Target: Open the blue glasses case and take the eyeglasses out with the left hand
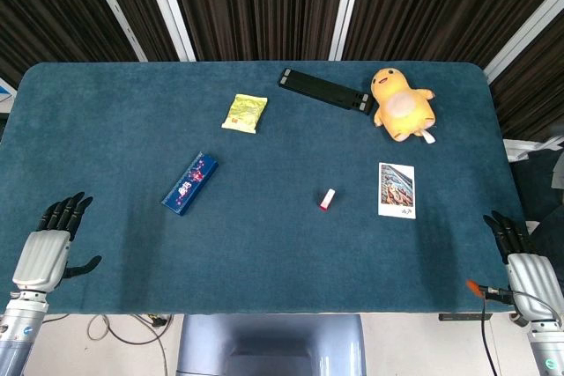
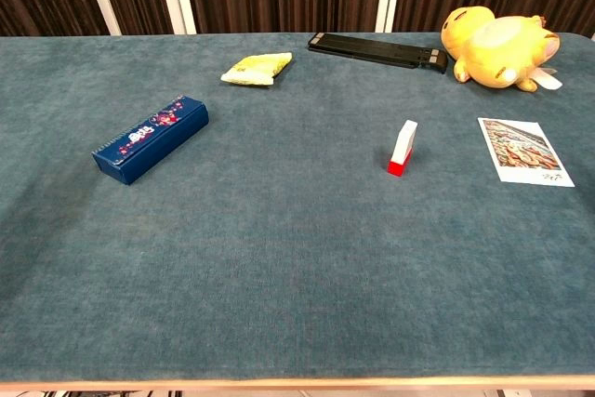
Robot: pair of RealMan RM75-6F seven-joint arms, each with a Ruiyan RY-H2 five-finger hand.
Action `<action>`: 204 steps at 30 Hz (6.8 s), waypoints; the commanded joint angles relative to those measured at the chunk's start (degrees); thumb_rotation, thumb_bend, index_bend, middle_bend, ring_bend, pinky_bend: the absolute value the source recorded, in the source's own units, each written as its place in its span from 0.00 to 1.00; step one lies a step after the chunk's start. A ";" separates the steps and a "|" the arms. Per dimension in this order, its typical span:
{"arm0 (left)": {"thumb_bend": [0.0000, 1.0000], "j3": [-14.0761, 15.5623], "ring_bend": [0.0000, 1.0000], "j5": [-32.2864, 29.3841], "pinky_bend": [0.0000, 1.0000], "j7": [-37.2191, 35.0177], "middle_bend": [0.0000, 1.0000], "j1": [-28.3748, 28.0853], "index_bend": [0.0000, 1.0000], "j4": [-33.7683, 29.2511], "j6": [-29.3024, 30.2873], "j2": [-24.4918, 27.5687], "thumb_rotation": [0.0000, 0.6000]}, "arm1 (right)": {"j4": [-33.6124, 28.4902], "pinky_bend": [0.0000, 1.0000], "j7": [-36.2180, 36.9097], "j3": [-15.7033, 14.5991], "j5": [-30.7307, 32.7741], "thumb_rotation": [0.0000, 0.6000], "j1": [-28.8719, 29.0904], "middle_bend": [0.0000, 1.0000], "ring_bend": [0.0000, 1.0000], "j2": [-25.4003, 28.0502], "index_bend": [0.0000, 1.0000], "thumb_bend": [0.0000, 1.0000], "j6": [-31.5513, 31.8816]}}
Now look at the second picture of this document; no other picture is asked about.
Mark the blue printed glasses case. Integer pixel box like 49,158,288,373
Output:
91,94,210,186

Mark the yellow plush toy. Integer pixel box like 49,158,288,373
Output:
440,5,563,93

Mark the red and white block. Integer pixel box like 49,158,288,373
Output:
387,119,419,179

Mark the black folding stand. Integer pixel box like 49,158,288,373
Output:
307,32,449,75

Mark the teal felt table cover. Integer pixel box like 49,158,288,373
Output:
0,32,595,382

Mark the yellow snack packet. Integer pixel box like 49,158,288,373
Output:
219,51,294,87

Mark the white bordered photo card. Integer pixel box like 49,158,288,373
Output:
477,116,576,189

